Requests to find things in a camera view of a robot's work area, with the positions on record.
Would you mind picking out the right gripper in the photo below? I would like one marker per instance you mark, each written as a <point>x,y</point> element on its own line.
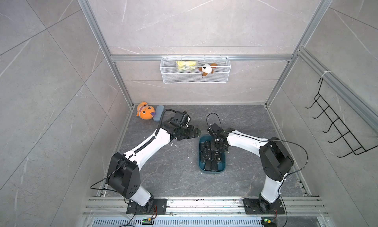
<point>222,150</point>

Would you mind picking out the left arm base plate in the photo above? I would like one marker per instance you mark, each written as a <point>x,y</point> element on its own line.
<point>155,207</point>

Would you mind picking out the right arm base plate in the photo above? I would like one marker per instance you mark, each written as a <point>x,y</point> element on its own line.
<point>255,206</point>

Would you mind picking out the blue glasses case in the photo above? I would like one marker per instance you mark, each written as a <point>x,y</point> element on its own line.
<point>158,113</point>

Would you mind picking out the aluminium mounting rail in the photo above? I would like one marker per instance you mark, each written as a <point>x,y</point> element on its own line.
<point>206,206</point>

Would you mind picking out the black wall hook rack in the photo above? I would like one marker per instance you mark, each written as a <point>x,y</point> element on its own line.
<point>336,123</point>

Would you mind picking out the white wire basket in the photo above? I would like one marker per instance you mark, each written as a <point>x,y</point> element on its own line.
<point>171,75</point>

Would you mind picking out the brown white plush dog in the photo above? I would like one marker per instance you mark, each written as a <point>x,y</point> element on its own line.
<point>207,69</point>

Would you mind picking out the orange plush toy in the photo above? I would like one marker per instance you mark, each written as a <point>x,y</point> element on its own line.
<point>145,112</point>

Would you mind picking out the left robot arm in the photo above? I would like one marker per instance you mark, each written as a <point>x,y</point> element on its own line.
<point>124,170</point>

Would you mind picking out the teal storage tray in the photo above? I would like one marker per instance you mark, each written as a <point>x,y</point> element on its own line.
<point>211,155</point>

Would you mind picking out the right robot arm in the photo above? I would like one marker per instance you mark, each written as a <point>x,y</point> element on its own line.
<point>275,158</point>

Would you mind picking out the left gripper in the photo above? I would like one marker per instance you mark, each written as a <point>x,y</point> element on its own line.
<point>191,134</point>

